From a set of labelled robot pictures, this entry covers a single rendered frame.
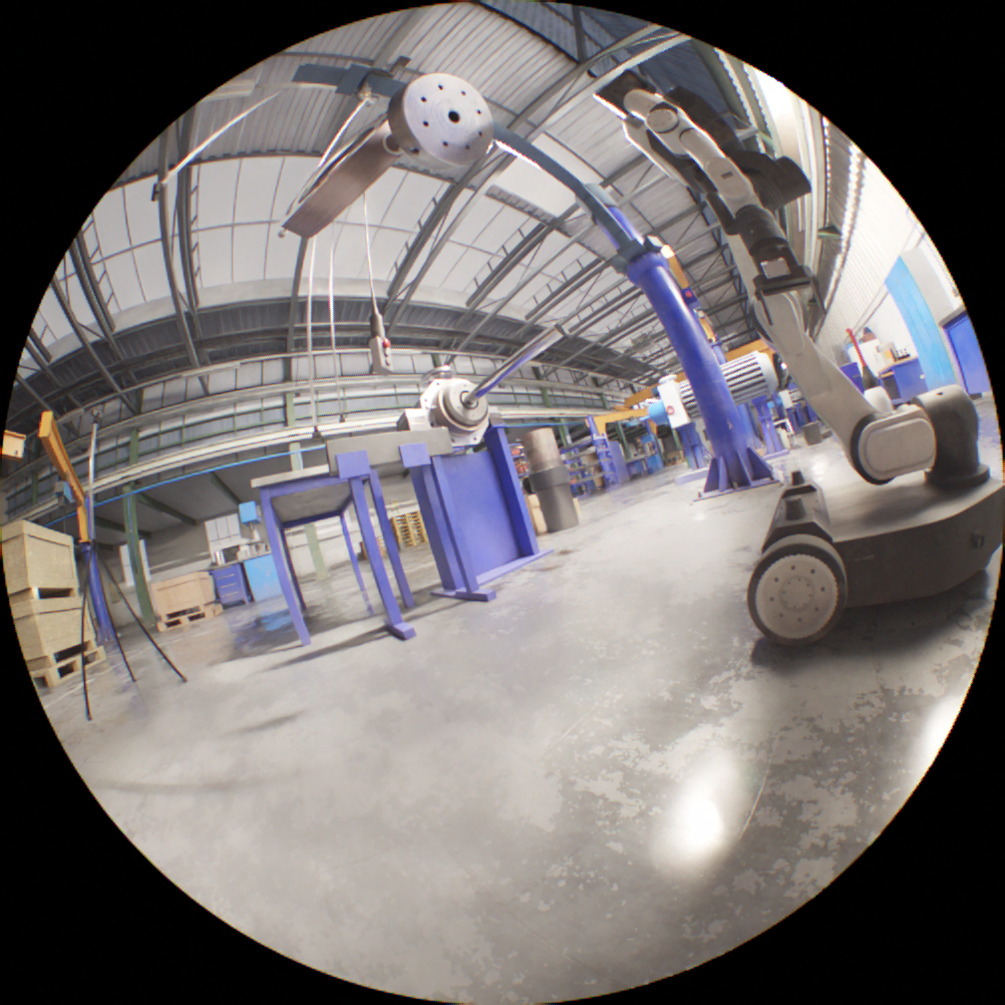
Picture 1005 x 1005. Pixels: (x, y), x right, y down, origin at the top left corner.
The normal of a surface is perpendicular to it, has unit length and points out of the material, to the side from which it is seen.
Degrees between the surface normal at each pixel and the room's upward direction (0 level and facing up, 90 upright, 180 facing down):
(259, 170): 180
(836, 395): 90
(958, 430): 90
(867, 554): 90
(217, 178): 180
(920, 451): 90
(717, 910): 0
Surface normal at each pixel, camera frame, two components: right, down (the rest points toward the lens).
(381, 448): 0.61, -0.20
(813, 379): -0.62, 0.61
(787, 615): -0.82, 0.23
